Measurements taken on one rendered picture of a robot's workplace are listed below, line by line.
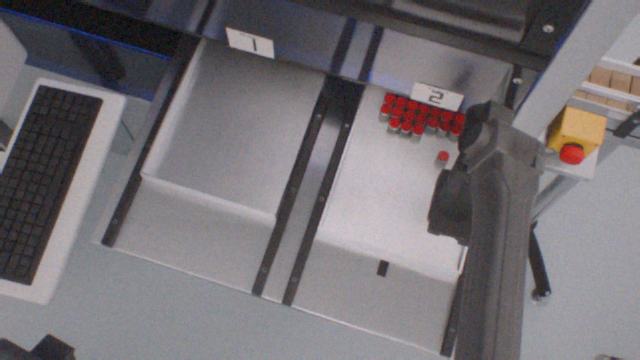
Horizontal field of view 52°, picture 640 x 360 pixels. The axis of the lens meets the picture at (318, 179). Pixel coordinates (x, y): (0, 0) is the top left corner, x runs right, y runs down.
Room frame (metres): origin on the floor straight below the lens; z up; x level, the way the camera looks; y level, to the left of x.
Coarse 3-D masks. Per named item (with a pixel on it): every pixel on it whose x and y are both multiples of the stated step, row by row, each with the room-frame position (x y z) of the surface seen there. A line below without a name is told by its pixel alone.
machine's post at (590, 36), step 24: (600, 0) 0.49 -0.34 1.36; (624, 0) 0.48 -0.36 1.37; (576, 24) 0.49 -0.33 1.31; (600, 24) 0.48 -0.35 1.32; (624, 24) 0.48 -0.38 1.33; (576, 48) 0.49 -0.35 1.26; (600, 48) 0.48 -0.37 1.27; (552, 72) 0.49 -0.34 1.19; (576, 72) 0.48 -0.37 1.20; (528, 96) 0.49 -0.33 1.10; (552, 96) 0.48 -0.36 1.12; (528, 120) 0.48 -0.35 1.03
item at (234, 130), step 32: (192, 64) 0.65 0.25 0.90; (224, 64) 0.66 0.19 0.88; (256, 64) 0.66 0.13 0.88; (288, 64) 0.66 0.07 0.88; (192, 96) 0.59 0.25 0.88; (224, 96) 0.59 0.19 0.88; (256, 96) 0.59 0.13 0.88; (288, 96) 0.59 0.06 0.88; (320, 96) 0.59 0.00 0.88; (160, 128) 0.50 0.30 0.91; (192, 128) 0.52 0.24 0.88; (224, 128) 0.52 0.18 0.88; (256, 128) 0.52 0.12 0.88; (288, 128) 0.52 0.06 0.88; (160, 160) 0.45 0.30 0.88; (192, 160) 0.45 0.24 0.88; (224, 160) 0.46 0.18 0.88; (256, 160) 0.46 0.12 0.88; (288, 160) 0.46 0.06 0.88; (192, 192) 0.39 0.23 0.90; (224, 192) 0.39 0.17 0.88; (256, 192) 0.39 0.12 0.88
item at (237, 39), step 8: (232, 32) 0.63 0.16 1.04; (240, 32) 0.63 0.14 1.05; (232, 40) 0.63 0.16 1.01; (240, 40) 0.63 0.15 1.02; (248, 40) 0.63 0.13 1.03; (256, 40) 0.62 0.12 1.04; (264, 40) 0.62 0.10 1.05; (240, 48) 0.63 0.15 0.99; (248, 48) 0.63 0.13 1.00; (264, 48) 0.62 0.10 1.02; (272, 48) 0.61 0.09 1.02; (272, 56) 0.61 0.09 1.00
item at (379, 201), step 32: (384, 96) 0.60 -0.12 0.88; (352, 128) 0.51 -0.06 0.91; (384, 128) 0.53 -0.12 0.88; (352, 160) 0.46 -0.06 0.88; (384, 160) 0.46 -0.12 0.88; (416, 160) 0.47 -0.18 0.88; (448, 160) 0.47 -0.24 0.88; (352, 192) 0.40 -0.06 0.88; (384, 192) 0.40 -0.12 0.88; (416, 192) 0.40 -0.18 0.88; (320, 224) 0.33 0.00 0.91; (352, 224) 0.34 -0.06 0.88; (384, 224) 0.34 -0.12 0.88; (416, 224) 0.34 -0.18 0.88; (416, 256) 0.28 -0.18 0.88; (448, 256) 0.28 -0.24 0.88
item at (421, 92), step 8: (416, 88) 0.54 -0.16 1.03; (424, 88) 0.54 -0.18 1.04; (432, 88) 0.53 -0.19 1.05; (416, 96) 0.54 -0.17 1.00; (424, 96) 0.53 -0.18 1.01; (448, 96) 0.52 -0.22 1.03; (456, 96) 0.52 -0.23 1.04; (432, 104) 0.53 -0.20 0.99; (440, 104) 0.52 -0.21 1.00; (448, 104) 0.52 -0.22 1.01; (456, 104) 0.52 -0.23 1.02
